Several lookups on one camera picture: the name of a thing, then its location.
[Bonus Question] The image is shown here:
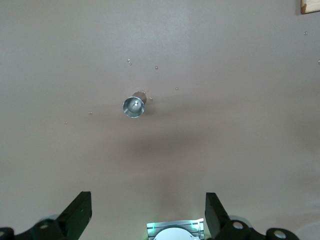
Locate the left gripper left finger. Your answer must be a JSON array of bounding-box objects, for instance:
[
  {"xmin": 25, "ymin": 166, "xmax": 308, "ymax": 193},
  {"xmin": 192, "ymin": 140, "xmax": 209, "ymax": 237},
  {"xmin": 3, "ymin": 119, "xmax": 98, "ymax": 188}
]
[{"xmin": 0, "ymin": 191, "xmax": 92, "ymax": 240}]

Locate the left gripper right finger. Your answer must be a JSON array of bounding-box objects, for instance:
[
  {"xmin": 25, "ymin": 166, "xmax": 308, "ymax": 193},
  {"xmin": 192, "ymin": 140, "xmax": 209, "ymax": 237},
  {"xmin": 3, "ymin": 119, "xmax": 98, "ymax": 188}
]
[{"xmin": 205, "ymin": 191, "xmax": 305, "ymax": 240}]

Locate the steel double-cone jigger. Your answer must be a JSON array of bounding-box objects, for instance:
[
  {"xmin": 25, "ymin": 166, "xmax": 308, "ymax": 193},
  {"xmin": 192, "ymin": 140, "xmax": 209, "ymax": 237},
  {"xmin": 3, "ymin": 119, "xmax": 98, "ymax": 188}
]
[{"xmin": 122, "ymin": 90, "xmax": 148, "ymax": 119}]

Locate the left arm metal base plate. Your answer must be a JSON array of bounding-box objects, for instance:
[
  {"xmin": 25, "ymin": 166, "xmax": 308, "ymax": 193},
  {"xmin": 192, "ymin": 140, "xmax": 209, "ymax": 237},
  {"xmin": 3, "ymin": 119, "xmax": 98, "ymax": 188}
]
[{"xmin": 146, "ymin": 218, "xmax": 205, "ymax": 240}]

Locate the wooden cutting board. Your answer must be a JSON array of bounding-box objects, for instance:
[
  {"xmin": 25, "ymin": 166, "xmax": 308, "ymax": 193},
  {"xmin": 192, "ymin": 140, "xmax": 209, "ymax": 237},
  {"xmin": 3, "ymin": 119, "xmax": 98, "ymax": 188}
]
[{"xmin": 299, "ymin": 0, "xmax": 320, "ymax": 15}]

